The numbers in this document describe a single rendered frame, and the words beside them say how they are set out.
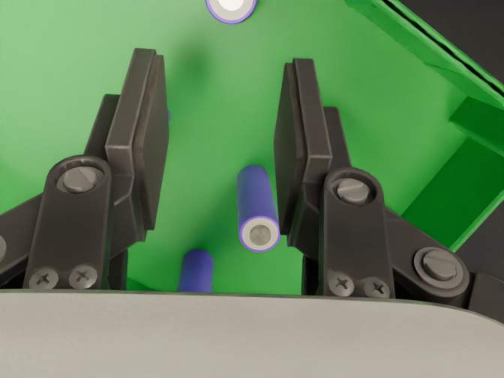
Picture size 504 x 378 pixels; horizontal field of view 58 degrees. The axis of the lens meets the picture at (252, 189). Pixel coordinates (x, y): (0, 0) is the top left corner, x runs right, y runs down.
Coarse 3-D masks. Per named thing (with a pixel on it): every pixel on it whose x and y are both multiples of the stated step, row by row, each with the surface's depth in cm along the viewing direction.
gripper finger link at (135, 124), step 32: (160, 64) 11; (128, 96) 10; (160, 96) 12; (96, 128) 11; (128, 128) 9; (160, 128) 12; (128, 160) 9; (160, 160) 12; (128, 192) 9; (0, 224) 9; (32, 224) 9; (128, 224) 10; (0, 256) 8
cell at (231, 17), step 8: (208, 0) 16; (216, 0) 16; (224, 0) 16; (232, 0) 16; (240, 0) 16; (248, 0) 16; (256, 0) 16; (208, 8) 16; (216, 8) 16; (224, 8) 16; (232, 8) 16; (240, 8) 16; (248, 8) 16; (216, 16) 16; (224, 16) 16; (232, 16) 16; (240, 16) 16; (248, 16) 16; (232, 24) 16
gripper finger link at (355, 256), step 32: (352, 192) 9; (320, 224) 9; (352, 224) 8; (384, 224) 9; (320, 256) 8; (352, 256) 8; (384, 256) 8; (320, 288) 8; (352, 288) 8; (384, 288) 8
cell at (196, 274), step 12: (192, 252) 26; (204, 252) 26; (192, 264) 25; (204, 264) 25; (180, 276) 25; (192, 276) 24; (204, 276) 24; (180, 288) 23; (192, 288) 23; (204, 288) 23
